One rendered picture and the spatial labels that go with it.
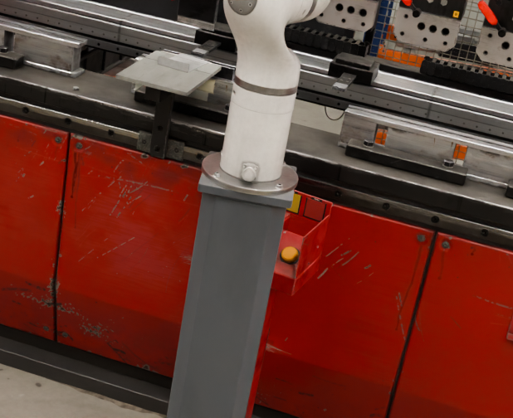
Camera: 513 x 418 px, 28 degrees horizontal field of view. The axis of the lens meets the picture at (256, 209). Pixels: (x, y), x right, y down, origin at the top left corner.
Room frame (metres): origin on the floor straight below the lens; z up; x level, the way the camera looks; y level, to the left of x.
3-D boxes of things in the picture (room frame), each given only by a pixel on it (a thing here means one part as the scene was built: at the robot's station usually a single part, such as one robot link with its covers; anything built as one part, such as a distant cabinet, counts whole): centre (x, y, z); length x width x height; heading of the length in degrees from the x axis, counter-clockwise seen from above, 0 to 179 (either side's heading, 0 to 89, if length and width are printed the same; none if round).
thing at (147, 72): (2.46, 0.27, 1.00); 0.26 x 0.18 x 0.01; 168
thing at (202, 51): (2.76, 0.20, 1.01); 0.26 x 0.12 x 0.05; 168
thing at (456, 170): (2.42, -0.34, 0.89); 0.30 x 0.05 x 0.03; 78
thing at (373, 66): (2.68, -0.18, 1.01); 0.26 x 0.12 x 0.05; 168
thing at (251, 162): (1.88, 0.03, 1.09); 0.19 x 0.19 x 0.18
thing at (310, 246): (2.16, -0.05, 0.75); 0.20 x 0.16 x 0.18; 69
